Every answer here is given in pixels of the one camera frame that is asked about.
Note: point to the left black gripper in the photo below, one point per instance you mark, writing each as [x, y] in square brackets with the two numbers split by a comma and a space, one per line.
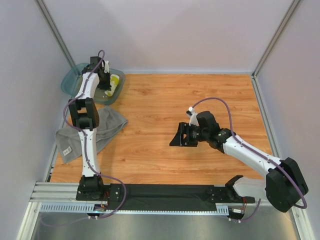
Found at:
[105, 83]

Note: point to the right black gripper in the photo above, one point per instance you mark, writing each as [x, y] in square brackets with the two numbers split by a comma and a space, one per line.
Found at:
[186, 135]

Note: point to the yellow green patterned towel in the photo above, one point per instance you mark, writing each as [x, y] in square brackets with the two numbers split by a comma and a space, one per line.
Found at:
[114, 81]

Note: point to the grey towel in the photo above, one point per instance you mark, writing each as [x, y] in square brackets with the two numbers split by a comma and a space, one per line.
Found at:
[68, 141]

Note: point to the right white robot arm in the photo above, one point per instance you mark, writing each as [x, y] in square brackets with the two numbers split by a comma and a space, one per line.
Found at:
[260, 165]

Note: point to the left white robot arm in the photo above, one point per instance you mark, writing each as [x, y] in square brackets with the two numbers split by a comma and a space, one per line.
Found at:
[85, 119]

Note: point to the teal transparent plastic tub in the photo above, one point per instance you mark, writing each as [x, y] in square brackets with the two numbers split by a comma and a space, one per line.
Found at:
[72, 82]

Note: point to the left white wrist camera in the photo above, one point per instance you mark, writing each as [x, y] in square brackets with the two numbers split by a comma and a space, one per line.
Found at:
[106, 67]

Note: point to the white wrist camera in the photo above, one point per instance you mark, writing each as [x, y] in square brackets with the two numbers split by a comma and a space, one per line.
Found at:
[192, 116]
[106, 67]

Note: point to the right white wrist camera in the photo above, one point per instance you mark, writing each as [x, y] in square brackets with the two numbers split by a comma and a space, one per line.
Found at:
[192, 116]

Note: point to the left aluminium frame post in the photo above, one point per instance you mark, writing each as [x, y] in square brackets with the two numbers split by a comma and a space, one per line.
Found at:
[44, 10]

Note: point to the aluminium frame post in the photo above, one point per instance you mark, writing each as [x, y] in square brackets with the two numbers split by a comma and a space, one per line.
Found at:
[44, 10]
[294, 5]

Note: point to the aluminium front rail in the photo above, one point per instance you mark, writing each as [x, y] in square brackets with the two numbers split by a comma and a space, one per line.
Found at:
[66, 193]

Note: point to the right aluminium frame post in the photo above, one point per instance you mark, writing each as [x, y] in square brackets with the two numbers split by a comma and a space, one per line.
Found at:
[294, 5]

